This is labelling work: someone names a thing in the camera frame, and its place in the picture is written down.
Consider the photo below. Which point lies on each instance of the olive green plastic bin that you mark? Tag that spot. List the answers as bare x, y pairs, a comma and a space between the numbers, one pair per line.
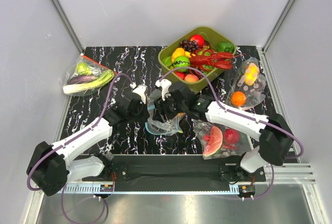
208, 34

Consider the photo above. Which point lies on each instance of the green fake melon ball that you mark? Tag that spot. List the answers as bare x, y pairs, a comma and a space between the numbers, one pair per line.
181, 61

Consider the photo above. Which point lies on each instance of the yellow-orange fake fruit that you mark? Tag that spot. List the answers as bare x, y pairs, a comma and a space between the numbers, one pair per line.
177, 53

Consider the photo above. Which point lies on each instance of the fake peach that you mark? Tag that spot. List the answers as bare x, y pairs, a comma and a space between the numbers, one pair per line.
191, 78

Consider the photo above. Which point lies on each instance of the fake watermelon slice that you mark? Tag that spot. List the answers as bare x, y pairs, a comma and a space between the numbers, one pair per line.
213, 141

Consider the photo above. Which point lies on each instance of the red fake lobster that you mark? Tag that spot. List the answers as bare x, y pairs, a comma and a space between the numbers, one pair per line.
206, 60

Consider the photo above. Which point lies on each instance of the fake orange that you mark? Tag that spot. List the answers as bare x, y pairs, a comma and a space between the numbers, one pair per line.
238, 98

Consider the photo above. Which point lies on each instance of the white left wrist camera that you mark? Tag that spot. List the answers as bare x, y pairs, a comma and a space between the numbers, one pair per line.
138, 93

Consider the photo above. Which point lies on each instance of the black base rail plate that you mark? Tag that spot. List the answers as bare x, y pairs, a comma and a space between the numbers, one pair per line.
176, 170

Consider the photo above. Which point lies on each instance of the white slotted cable duct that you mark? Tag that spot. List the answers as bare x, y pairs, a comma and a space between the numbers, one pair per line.
120, 188

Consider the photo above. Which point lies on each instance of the green fake bell pepper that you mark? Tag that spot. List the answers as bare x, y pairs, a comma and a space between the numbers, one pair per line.
225, 46

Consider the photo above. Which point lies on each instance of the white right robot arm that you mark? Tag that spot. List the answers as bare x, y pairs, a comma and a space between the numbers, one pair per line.
273, 133

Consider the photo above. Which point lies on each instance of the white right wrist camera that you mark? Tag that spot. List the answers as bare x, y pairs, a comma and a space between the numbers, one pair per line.
164, 85

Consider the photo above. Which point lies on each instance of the bag with watermelon slice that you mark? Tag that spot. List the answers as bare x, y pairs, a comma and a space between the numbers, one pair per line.
244, 145

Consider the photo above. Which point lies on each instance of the bag with fake vegetables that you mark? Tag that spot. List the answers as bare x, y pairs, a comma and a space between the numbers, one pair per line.
86, 77

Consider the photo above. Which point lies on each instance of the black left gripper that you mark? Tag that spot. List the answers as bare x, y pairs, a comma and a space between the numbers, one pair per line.
146, 115

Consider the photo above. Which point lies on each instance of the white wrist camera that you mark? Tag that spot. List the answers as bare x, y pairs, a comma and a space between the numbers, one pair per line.
138, 93
164, 85

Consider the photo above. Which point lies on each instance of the red fake apple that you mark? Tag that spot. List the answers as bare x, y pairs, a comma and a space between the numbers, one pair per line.
198, 39

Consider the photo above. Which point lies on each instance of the red fake pomegranate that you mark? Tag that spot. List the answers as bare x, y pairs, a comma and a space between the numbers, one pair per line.
232, 136

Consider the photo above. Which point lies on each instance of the bag with corn and orange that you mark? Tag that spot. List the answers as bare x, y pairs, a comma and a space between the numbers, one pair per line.
251, 82

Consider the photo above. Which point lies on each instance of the blue zip top bag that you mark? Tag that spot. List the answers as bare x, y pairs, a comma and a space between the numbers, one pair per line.
156, 127

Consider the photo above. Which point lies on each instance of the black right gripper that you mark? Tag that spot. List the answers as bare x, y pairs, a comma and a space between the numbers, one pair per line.
161, 108

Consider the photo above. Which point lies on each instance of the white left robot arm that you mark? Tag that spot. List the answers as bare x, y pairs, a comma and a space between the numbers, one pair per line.
53, 165

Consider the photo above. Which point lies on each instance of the dark purple fake grapes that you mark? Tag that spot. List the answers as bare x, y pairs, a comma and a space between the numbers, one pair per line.
189, 45

